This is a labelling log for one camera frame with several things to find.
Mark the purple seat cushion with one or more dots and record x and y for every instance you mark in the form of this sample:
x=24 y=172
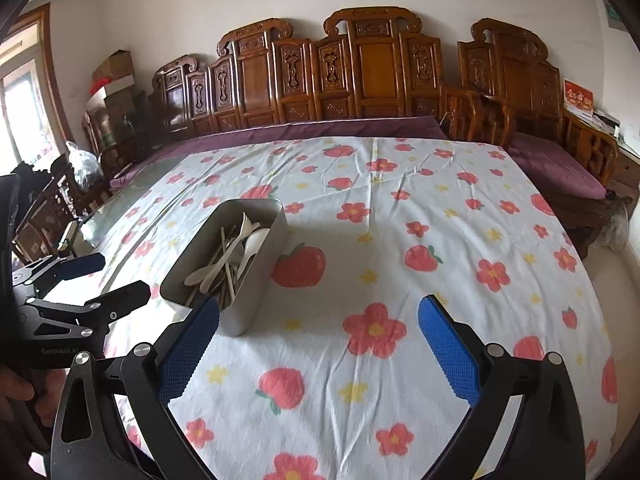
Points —
x=551 y=168

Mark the grey rectangular utensil box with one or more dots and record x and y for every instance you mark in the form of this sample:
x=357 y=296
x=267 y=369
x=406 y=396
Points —
x=235 y=319

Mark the person's left hand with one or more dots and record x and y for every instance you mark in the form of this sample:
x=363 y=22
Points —
x=17 y=388

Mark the carved wooden armchair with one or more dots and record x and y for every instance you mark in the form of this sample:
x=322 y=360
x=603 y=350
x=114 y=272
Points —
x=508 y=86

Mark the wooden side table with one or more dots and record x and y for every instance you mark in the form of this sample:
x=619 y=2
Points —
x=626 y=176

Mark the white plastic bag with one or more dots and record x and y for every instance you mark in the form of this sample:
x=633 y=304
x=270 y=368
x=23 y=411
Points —
x=87 y=170

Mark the carved wooden long bench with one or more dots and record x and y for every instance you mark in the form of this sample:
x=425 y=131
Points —
x=373 y=62

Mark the green wall sign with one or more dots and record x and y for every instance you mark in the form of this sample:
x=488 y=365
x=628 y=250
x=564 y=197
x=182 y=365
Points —
x=613 y=19

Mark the cream plastic fork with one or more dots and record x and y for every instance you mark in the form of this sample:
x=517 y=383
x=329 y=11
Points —
x=246 y=228

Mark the cream plastic spoon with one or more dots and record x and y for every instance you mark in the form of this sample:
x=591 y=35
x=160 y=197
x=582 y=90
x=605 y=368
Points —
x=251 y=248
x=224 y=276

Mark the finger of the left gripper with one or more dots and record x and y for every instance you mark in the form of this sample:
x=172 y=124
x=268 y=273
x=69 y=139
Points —
x=41 y=276
x=47 y=319

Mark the stacked cardboard boxes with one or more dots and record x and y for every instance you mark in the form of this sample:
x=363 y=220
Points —
x=114 y=110

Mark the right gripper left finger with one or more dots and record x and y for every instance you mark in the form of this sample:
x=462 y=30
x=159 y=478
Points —
x=114 y=420

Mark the floral white tablecloth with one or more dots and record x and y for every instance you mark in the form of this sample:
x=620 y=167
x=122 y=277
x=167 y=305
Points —
x=333 y=379

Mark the brown wooden chopstick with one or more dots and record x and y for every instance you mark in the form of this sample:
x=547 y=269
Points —
x=224 y=283

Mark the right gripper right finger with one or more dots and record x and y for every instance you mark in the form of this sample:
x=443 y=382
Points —
x=546 y=439

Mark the red calendar card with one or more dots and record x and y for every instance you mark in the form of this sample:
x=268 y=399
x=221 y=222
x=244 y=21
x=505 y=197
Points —
x=578 y=99

